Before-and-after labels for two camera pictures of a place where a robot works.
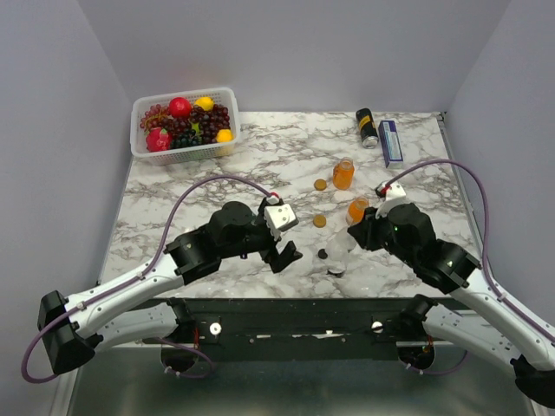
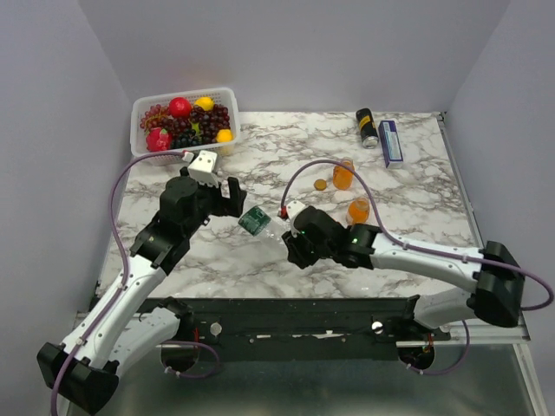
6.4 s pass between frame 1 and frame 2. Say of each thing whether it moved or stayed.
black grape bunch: stayed
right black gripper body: moved
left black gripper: moved
